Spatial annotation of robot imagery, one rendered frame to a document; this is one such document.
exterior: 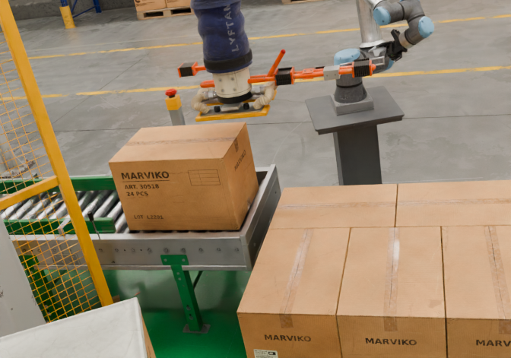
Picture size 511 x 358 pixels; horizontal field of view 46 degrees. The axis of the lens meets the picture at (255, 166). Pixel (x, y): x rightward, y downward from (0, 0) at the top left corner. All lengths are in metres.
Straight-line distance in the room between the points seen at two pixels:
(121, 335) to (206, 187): 1.26
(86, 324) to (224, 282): 1.80
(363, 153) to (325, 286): 1.31
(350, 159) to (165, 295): 1.34
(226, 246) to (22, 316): 0.94
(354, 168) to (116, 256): 1.48
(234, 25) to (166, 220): 1.03
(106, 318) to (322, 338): 0.96
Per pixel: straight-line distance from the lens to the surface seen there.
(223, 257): 2.93
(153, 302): 3.60
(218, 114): 2.81
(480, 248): 2.71
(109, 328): 1.82
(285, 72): 2.81
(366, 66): 2.73
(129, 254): 3.12
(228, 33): 2.71
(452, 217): 2.90
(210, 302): 3.47
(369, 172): 3.71
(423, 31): 3.10
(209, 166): 2.83
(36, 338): 1.91
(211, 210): 2.96
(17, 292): 2.55
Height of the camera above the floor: 2.11
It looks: 26 degrees down
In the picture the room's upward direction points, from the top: 11 degrees counter-clockwise
